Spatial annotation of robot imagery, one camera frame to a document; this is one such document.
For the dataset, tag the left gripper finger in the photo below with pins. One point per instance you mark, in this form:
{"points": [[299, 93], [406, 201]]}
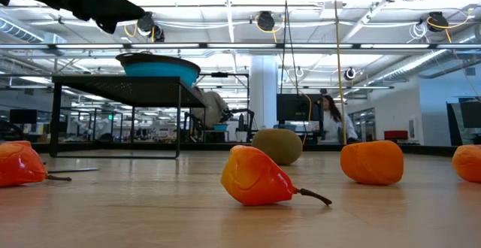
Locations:
{"points": [[101, 3]]}

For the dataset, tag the blue collapsible colander black rim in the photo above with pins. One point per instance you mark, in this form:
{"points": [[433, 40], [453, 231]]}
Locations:
{"points": [[161, 69]]}

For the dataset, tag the orange-red toy pear with stem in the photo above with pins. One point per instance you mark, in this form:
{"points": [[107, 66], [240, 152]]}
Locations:
{"points": [[255, 176], [19, 165]]}

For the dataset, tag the green-brown toy kiwi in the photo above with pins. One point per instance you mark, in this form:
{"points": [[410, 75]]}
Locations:
{"points": [[278, 146]]}

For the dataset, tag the orange bell pepper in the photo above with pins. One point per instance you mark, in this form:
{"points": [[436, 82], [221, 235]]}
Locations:
{"points": [[372, 163]]}

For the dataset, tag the black background robot arm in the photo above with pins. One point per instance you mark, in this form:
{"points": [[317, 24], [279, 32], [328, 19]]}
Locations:
{"points": [[246, 120]]}

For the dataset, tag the orange plush fruit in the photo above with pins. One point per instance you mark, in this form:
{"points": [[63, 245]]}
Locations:
{"points": [[469, 163]]}

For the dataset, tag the black perforated metal rack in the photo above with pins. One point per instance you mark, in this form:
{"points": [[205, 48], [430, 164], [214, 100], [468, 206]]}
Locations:
{"points": [[127, 88]]}

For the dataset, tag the small black monitor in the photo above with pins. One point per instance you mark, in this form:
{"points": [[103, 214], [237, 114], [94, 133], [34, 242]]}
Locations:
{"points": [[22, 116]]}

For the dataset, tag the person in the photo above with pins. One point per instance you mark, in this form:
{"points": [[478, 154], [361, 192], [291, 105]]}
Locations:
{"points": [[332, 124], [214, 107]]}

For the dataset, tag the small blue background bowl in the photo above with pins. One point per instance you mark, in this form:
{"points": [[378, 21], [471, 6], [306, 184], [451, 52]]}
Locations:
{"points": [[220, 127]]}

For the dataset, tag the white building pillar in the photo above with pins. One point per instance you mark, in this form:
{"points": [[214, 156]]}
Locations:
{"points": [[263, 97]]}

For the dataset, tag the black monitor on stand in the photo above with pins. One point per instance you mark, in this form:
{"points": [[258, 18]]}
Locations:
{"points": [[298, 107]]}

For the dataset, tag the red box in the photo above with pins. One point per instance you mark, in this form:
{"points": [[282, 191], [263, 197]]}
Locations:
{"points": [[395, 134]]}

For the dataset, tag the large black screen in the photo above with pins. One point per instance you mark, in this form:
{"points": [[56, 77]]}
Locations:
{"points": [[469, 114]]}

